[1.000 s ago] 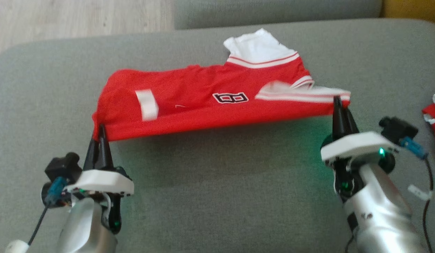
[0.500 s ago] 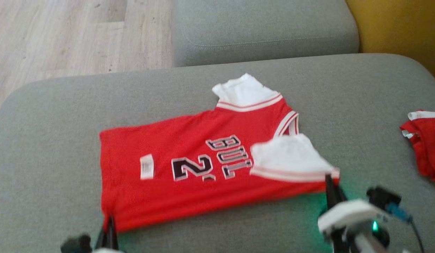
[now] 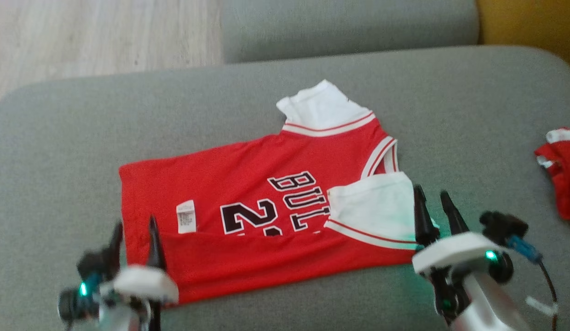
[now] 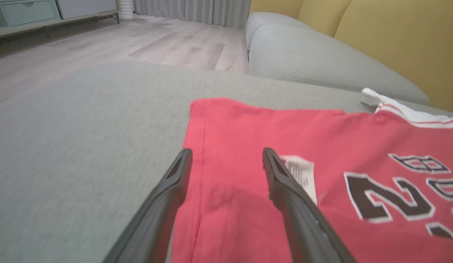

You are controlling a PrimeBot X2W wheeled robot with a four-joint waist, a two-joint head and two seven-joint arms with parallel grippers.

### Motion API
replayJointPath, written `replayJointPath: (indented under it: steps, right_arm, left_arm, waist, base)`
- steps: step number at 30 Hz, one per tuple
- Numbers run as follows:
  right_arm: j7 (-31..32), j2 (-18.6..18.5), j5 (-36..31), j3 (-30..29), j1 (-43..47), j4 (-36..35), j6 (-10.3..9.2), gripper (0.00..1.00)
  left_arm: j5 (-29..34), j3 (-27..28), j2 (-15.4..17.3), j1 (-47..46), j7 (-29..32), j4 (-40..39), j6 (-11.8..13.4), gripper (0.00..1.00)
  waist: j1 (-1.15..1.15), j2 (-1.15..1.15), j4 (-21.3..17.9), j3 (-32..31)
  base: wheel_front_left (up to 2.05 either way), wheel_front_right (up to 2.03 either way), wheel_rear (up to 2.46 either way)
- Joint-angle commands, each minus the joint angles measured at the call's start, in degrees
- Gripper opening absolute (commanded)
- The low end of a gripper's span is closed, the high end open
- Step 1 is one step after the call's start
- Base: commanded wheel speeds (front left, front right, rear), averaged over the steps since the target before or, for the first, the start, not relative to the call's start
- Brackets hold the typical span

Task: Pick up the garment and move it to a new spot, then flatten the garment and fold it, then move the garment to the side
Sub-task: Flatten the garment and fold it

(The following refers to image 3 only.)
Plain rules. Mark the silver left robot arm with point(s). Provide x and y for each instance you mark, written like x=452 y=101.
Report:
x=123 y=317

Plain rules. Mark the red Bulls basketball jersey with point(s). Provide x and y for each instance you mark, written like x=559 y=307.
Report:
x=211 y=179

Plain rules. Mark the yellow sofa back cushion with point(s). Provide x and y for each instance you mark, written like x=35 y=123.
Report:
x=533 y=27

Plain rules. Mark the large grey sofa seat cushion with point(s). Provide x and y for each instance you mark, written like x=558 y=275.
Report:
x=82 y=151

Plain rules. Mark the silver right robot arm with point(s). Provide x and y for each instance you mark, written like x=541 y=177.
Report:
x=487 y=303

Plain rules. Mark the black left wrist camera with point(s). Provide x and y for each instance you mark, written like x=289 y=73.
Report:
x=94 y=266

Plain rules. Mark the small grey sofa seat cushion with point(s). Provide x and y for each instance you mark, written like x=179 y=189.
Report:
x=349 y=27

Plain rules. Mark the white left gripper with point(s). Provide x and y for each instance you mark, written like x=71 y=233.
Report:
x=144 y=282

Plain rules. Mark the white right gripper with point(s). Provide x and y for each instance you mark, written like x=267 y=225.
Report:
x=455 y=253

